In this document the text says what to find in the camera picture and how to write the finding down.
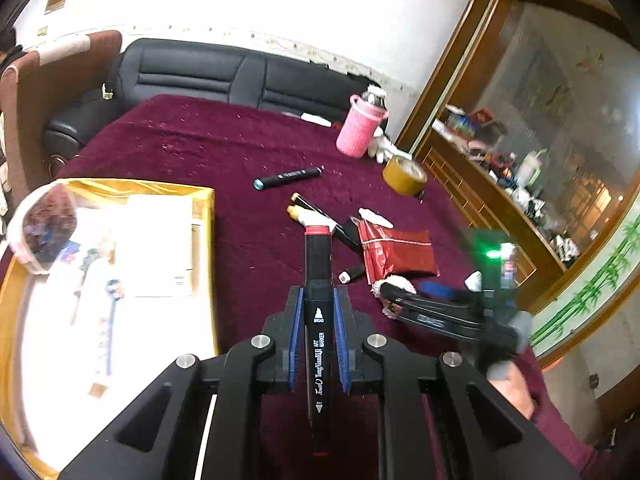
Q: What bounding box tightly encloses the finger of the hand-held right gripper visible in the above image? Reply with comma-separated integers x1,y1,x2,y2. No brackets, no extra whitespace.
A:
397,302,491,341
380,280,483,311

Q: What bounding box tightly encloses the yellow tape roll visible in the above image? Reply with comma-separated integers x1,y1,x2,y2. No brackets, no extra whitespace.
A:
382,155,429,197

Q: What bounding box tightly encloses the pink plush toy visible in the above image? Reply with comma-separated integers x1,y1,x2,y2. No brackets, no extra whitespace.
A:
370,275,418,319

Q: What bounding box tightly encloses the wooden cabinet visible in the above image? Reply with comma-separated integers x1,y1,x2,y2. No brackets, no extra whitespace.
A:
395,0,640,361

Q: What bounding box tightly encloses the bamboo print panel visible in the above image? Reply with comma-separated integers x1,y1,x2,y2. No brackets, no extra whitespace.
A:
530,207,640,351

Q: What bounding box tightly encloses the thin black pen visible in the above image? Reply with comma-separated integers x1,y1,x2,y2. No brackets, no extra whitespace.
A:
291,192,362,254

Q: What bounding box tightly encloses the black leather sofa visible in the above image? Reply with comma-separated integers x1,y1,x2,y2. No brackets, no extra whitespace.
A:
42,37,381,161

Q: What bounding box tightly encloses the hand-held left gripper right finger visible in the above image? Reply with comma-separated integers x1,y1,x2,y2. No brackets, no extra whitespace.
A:
334,285,583,480

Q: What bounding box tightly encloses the maroon tablecloth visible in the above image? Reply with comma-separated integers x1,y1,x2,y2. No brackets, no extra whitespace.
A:
0,94,601,480

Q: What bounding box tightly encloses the black marker red cap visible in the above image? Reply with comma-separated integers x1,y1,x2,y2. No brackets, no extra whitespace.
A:
304,225,335,457

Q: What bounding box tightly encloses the black marker teal end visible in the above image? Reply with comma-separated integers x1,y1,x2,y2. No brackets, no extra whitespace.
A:
252,166,323,192

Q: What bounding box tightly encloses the small white object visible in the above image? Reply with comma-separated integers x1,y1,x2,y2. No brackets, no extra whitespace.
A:
357,206,394,229

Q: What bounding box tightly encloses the red foil packet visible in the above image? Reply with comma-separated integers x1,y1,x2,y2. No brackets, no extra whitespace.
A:
356,217,441,283

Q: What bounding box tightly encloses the white glove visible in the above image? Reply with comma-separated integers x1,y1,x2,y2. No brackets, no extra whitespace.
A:
367,127,413,164

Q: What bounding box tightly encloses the brown fabric armchair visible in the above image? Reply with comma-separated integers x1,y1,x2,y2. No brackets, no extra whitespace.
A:
0,30,123,208

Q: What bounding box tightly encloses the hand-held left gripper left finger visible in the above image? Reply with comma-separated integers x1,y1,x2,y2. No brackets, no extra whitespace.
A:
57,285,307,480

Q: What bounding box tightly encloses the person's right forearm maroon sleeve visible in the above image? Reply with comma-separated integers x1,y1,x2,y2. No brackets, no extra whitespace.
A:
527,395,618,478

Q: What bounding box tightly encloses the gold tray white inside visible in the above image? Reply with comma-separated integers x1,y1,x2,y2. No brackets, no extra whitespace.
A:
0,177,221,478

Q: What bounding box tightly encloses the person's right hand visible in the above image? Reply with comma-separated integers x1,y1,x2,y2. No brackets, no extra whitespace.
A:
487,367,537,418

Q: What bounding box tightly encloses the pink plastic food container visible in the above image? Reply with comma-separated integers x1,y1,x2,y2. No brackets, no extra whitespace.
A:
7,182,83,273

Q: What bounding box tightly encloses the bottle in pink sleeve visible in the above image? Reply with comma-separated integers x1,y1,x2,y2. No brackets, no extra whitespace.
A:
336,85,390,159

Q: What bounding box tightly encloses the cabinet shelf clutter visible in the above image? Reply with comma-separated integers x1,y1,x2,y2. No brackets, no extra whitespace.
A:
435,105,583,266

